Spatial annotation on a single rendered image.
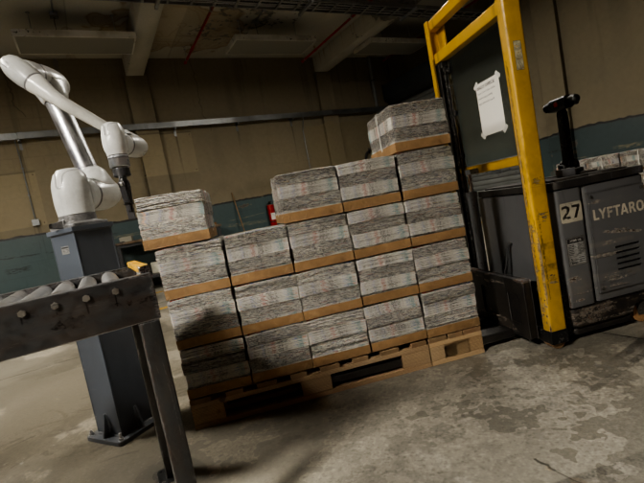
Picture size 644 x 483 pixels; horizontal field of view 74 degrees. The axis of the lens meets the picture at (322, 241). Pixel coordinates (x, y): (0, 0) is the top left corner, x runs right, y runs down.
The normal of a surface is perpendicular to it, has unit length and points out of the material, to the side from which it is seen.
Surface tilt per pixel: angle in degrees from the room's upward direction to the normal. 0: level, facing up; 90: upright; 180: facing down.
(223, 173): 90
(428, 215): 90
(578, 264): 90
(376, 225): 90
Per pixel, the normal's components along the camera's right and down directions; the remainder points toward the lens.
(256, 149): 0.47, -0.01
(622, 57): -0.86, 0.21
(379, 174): 0.18, 0.05
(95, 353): -0.47, 0.17
